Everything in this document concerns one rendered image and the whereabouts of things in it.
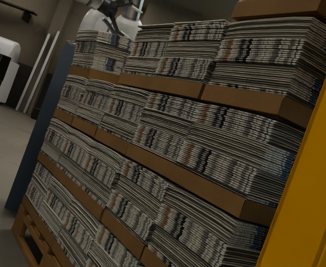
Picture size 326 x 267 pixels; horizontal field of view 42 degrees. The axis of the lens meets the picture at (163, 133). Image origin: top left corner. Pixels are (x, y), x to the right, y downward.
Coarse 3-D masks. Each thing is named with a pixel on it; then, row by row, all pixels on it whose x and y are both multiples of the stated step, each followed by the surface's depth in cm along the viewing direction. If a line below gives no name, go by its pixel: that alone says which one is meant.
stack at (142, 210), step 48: (96, 96) 177; (144, 96) 139; (48, 144) 204; (96, 144) 158; (144, 144) 131; (48, 192) 186; (96, 192) 146; (144, 192) 122; (96, 240) 137; (144, 240) 113
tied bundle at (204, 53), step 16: (176, 32) 135; (192, 32) 126; (208, 32) 119; (224, 32) 114; (176, 48) 132; (192, 48) 124; (208, 48) 117; (160, 64) 137; (176, 64) 128; (192, 64) 120; (208, 64) 114; (192, 80) 119; (208, 80) 115; (176, 96) 126
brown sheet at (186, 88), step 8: (152, 80) 138; (160, 80) 133; (168, 80) 129; (176, 80) 125; (152, 88) 136; (160, 88) 132; (168, 88) 128; (176, 88) 124; (184, 88) 120; (192, 88) 117; (200, 88) 114; (192, 96) 116; (200, 96) 114
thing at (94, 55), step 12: (84, 36) 204; (96, 36) 193; (108, 36) 192; (120, 36) 195; (84, 48) 203; (96, 48) 191; (108, 48) 194; (120, 48) 197; (84, 60) 201; (96, 60) 192; (108, 60) 195; (120, 60) 198; (108, 72) 196; (120, 72) 199
